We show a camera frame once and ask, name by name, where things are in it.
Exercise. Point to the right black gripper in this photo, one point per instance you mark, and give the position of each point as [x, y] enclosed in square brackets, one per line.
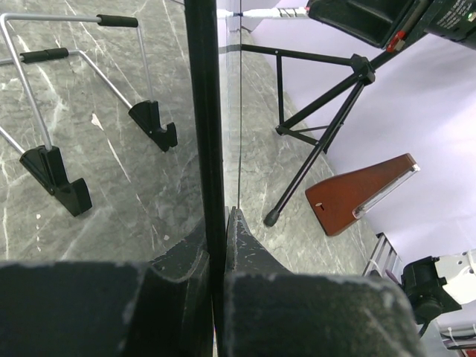
[394, 24]

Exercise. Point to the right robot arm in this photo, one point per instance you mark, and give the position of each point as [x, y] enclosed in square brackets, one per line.
[433, 285]

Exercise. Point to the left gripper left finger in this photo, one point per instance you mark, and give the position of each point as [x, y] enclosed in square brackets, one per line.
[84, 308]

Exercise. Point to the aluminium frame rail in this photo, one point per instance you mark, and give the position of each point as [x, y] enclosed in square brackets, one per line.
[384, 260]

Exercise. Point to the white marker pen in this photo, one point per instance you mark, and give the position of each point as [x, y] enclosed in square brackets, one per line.
[271, 13]

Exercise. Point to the white whiteboard black frame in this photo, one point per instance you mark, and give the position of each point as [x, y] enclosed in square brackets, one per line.
[209, 41]

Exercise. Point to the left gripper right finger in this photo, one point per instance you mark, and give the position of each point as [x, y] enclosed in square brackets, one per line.
[270, 311]

